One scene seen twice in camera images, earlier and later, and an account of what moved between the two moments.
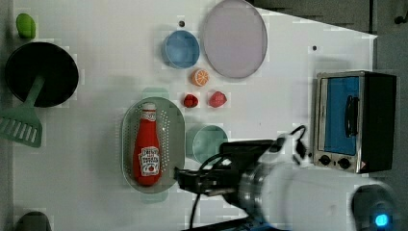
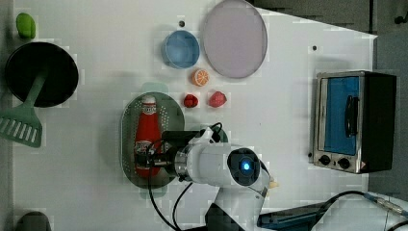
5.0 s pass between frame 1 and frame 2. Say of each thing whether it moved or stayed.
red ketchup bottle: moved
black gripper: moved
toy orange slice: stayed
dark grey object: stayed
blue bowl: stayed
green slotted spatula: stayed
